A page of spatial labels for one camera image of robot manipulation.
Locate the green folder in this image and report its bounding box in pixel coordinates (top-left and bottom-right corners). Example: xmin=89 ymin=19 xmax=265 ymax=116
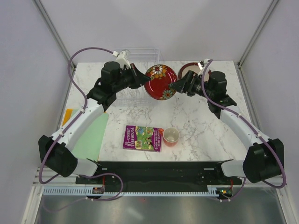
xmin=72 ymin=113 xmax=108 ymax=161

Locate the purple treehouse book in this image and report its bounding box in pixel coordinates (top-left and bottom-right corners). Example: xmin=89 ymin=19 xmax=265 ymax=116
xmin=123 ymin=125 xmax=163 ymax=153

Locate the white slotted cable duct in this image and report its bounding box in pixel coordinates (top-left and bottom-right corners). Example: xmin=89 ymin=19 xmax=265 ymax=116
xmin=43 ymin=185 xmax=232 ymax=197

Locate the dark rimmed cream plate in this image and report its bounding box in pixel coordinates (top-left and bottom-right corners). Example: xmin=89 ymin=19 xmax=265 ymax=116
xmin=178 ymin=62 xmax=204 ymax=79

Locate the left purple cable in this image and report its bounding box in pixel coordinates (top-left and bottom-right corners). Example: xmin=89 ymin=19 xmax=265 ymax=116
xmin=38 ymin=47 xmax=124 ymax=213

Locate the orange mug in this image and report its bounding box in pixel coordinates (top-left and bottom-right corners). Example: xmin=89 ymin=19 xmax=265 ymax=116
xmin=158 ymin=127 xmax=180 ymax=147

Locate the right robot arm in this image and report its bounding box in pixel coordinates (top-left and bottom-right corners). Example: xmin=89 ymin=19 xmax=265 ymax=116
xmin=169 ymin=70 xmax=286 ymax=186

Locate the small red floral plate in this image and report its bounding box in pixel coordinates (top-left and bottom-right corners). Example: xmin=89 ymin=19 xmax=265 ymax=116
xmin=144 ymin=64 xmax=178 ymax=100

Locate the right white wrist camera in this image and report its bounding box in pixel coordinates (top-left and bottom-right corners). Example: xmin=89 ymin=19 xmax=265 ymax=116
xmin=196 ymin=59 xmax=209 ymax=70

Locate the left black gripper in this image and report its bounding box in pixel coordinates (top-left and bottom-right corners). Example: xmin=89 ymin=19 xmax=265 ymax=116
xmin=113 ymin=63 xmax=151 ymax=93

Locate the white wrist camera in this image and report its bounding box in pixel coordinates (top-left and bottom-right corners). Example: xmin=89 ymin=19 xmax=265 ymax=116
xmin=196 ymin=59 xmax=209 ymax=70
xmin=112 ymin=49 xmax=131 ymax=69

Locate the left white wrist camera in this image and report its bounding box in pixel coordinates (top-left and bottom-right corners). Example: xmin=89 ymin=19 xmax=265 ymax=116
xmin=112 ymin=49 xmax=131 ymax=69

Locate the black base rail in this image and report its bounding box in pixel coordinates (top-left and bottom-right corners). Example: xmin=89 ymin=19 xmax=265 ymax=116
xmin=76 ymin=161 xmax=242 ymax=191

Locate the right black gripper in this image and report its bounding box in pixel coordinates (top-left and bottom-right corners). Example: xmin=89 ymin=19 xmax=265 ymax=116
xmin=168 ymin=70 xmax=214 ymax=99

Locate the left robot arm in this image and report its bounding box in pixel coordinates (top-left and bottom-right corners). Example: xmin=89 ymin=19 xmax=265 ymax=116
xmin=38 ymin=62 xmax=151 ymax=183

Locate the yellow folder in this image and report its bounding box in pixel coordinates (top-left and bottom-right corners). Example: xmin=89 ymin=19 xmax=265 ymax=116
xmin=62 ymin=109 xmax=73 ymax=126

